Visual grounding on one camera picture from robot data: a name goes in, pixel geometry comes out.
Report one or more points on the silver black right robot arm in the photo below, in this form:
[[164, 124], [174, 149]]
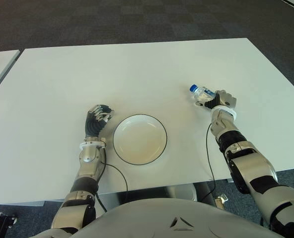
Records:
[[251, 158]]

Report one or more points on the white plate black rim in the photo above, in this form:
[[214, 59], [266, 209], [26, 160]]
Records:
[[139, 140]]

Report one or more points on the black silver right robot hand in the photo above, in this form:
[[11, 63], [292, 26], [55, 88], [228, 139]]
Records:
[[225, 99]]

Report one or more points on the clear water bottle blue cap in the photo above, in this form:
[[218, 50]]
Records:
[[199, 93]]

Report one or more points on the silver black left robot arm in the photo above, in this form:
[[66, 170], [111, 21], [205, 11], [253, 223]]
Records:
[[87, 153]]

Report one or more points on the grey robot torso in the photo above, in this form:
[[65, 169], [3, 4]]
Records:
[[162, 220]]

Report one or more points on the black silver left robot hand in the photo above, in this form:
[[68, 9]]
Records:
[[95, 125]]

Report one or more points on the black wheeled stand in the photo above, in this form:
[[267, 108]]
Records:
[[4, 223]]

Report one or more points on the small tan floor bracket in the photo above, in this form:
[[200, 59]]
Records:
[[220, 202]]

